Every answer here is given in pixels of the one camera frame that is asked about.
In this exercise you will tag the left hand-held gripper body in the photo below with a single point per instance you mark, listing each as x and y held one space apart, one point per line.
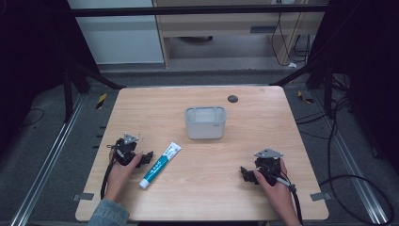
126 147

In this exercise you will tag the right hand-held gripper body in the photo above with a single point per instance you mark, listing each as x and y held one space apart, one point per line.
268 163

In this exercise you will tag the white and teal toothpaste tube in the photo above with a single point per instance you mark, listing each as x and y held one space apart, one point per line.
160 165

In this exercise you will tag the grey plastic basket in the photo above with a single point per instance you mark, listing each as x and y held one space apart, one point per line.
205 122

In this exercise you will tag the person's left hand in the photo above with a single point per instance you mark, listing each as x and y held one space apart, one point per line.
120 177

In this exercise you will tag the person's right hand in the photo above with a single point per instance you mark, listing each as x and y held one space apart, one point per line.
276 194

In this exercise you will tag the yellow black floor tape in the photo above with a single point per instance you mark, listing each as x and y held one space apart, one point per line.
101 101
305 97

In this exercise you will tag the black metal stand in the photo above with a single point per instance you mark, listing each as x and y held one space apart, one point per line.
78 81
316 75

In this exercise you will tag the white cabinet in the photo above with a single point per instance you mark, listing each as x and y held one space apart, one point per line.
116 34

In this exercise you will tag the light wooden cabinet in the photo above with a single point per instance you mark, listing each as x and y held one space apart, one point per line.
238 28

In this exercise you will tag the grey table bracket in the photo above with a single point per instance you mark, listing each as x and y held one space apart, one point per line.
83 196
320 196

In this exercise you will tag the aluminium floor rail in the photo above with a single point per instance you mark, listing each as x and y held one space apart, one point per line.
47 163
348 157

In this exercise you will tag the black metal frame bar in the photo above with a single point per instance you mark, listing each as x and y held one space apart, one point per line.
197 11

